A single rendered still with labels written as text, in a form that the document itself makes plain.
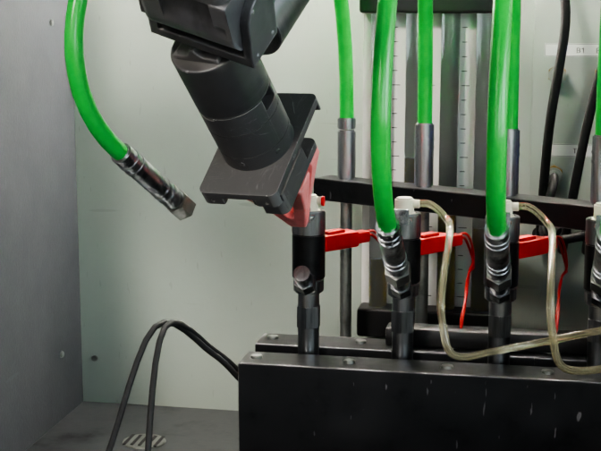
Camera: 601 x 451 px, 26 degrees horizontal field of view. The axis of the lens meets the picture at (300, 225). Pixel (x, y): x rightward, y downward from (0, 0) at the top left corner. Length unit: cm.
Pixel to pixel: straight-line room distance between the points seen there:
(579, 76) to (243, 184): 48
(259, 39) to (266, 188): 13
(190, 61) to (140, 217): 53
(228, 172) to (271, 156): 4
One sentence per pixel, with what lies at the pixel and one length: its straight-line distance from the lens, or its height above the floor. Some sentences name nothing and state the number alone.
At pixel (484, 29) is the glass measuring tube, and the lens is 130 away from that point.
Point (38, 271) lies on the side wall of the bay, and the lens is 135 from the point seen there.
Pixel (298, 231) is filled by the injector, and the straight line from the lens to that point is 108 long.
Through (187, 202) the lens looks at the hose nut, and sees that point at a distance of 107.
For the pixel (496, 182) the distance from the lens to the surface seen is 91.
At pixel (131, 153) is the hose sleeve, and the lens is 101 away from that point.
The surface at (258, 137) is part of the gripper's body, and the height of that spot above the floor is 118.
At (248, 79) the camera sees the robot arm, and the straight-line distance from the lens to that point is 91.
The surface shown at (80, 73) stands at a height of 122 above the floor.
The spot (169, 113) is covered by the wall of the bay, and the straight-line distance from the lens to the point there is 140.
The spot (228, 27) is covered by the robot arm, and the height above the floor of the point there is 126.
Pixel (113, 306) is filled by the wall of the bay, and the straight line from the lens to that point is 145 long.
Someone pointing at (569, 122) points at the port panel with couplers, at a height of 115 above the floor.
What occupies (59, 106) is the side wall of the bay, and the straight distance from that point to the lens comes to 139.
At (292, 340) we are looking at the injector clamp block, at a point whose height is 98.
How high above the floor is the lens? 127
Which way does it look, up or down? 10 degrees down
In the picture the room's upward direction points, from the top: straight up
